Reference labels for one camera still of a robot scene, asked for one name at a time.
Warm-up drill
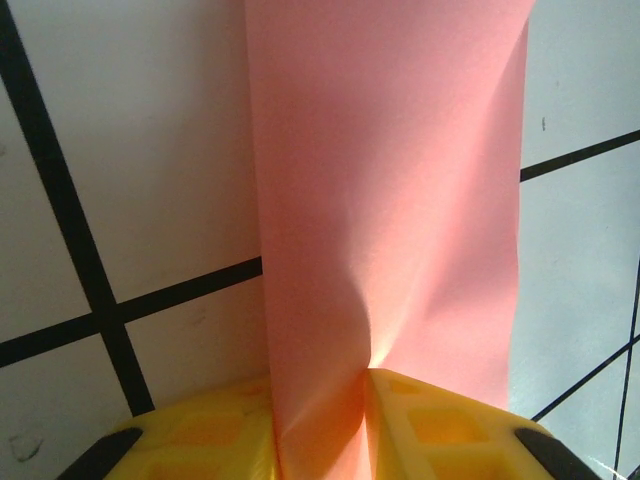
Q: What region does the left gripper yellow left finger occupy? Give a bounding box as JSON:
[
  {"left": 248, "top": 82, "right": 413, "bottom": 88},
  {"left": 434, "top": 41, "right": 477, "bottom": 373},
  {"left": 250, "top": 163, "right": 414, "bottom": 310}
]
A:
[{"left": 54, "top": 377, "right": 279, "bottom": 480}]

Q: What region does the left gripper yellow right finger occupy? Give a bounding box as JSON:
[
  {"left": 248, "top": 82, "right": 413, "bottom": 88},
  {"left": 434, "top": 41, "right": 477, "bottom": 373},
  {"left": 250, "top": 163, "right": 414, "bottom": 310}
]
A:
[{"left": 363, "top": 368, "right": 621, "bottom": 480}]

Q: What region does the pink paper sheet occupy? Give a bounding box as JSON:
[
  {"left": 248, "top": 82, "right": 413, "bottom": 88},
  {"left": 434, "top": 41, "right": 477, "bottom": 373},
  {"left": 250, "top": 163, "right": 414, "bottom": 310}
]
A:
[{"left": 243, "top": 0, "right": 532, "bottom": 480}]

